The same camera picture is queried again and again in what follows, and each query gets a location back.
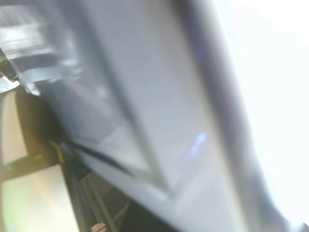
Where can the blue and white calculator box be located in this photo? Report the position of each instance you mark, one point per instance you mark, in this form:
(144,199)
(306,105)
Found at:
(157,96)

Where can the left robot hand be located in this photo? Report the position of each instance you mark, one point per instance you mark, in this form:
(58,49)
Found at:
(36,198)

